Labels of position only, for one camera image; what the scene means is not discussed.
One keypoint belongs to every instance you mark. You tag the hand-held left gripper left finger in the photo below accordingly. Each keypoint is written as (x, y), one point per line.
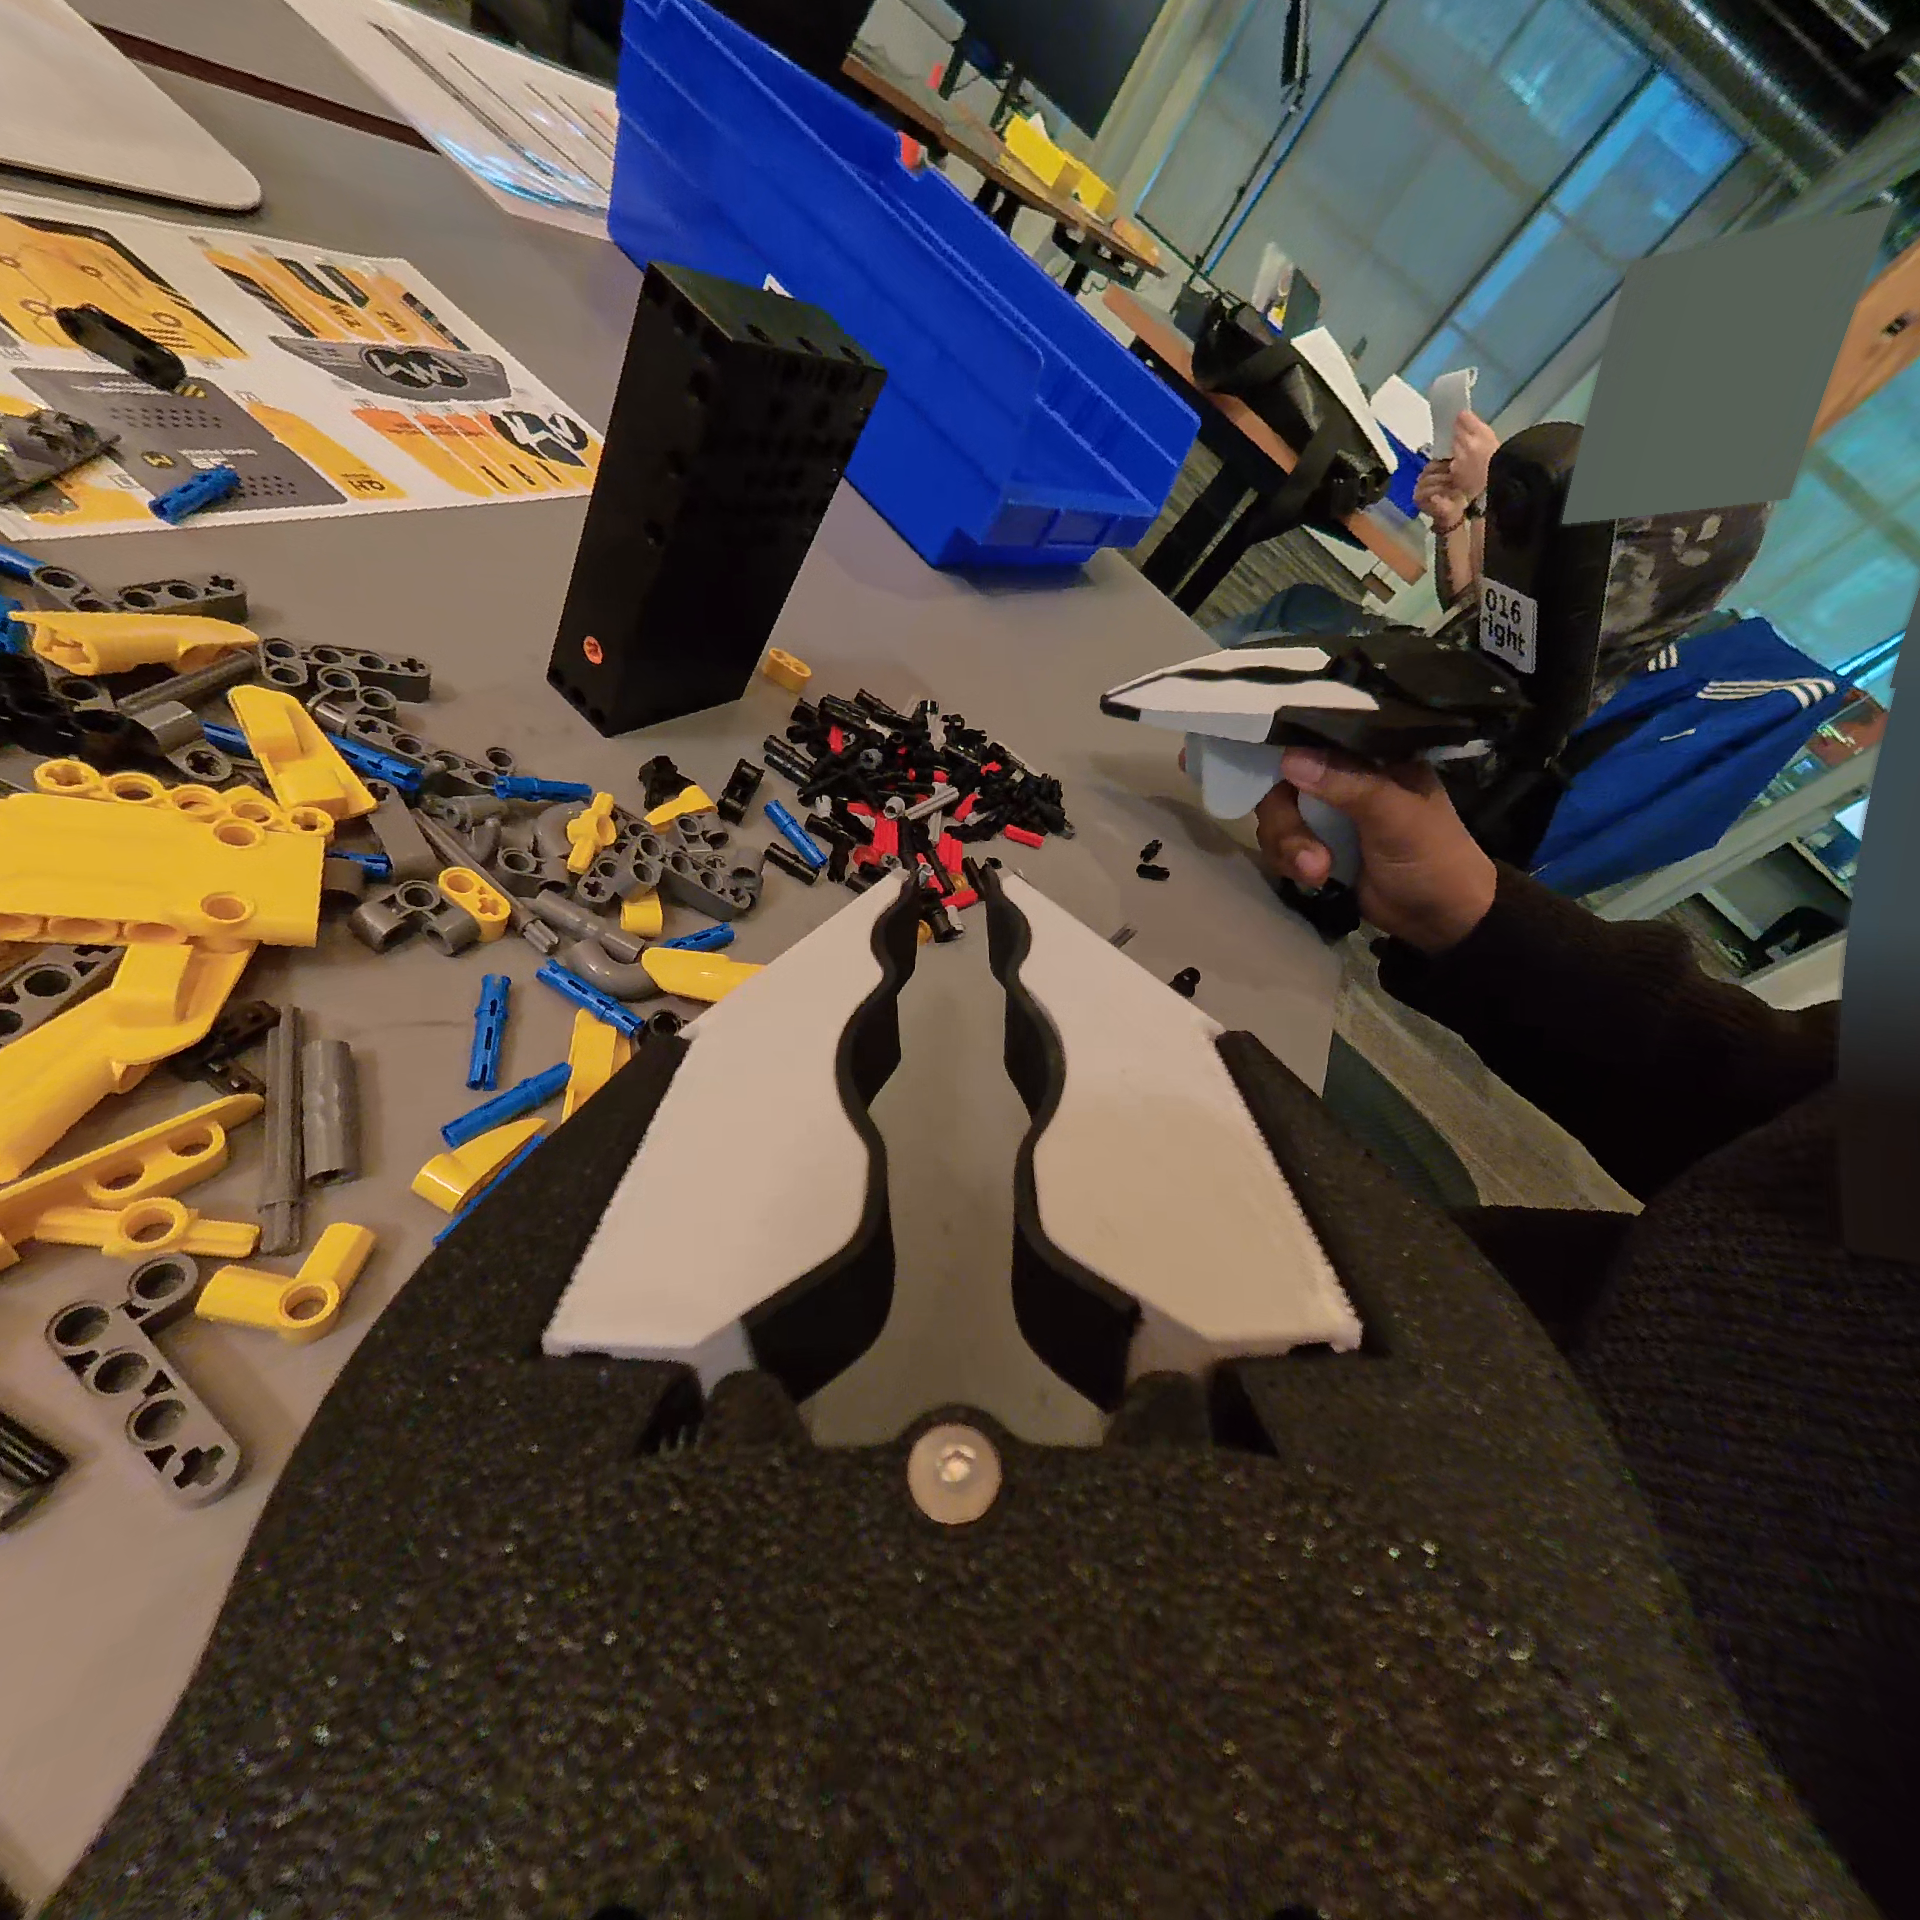
(733, 1171)

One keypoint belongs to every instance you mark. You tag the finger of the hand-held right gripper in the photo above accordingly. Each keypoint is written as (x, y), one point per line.
(1259, 660)
(1243, 714)

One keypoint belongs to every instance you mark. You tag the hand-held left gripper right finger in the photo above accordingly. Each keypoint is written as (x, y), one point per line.
(1184, 1184)

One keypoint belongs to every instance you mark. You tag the pile of black red pins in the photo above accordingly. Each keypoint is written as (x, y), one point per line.
(915, 796)

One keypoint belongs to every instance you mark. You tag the person's right forearm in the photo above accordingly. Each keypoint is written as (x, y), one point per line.
(1620, 1019)

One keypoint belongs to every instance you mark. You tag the person's right hand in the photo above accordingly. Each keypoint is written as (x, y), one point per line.
(1411, 839)

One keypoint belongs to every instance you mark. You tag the black bag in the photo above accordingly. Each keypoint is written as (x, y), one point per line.
(1276, 388)

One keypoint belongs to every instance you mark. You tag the blue jacket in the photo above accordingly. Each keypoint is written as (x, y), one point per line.
(1695, 751)

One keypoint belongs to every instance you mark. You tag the blue pin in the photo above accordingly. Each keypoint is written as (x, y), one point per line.
(795, 835)

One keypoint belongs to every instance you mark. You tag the black two-hole connector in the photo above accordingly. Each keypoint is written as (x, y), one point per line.
(740, 791)

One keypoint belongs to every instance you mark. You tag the yellow two-hole beam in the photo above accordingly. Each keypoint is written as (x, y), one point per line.
(786, 667)

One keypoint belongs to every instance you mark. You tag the blue storage bin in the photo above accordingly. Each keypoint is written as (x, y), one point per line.
(900, 300)

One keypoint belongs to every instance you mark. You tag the black perforated block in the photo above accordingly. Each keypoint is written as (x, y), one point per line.
(705, 494)

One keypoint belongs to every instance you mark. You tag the person's black knit sweater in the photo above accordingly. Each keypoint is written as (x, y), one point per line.
(1723, 1425)

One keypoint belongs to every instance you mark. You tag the pile of yellow grey beams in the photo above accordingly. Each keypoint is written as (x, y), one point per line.
(195, 900)

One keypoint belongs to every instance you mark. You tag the yellow black sticker sheet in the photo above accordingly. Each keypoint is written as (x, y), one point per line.
(300, 388)

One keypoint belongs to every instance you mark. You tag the white instruction sheet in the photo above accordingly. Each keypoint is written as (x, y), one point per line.
(481, 105)

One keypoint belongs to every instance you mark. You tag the white desk stand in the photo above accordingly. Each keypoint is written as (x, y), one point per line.
(105, 90)

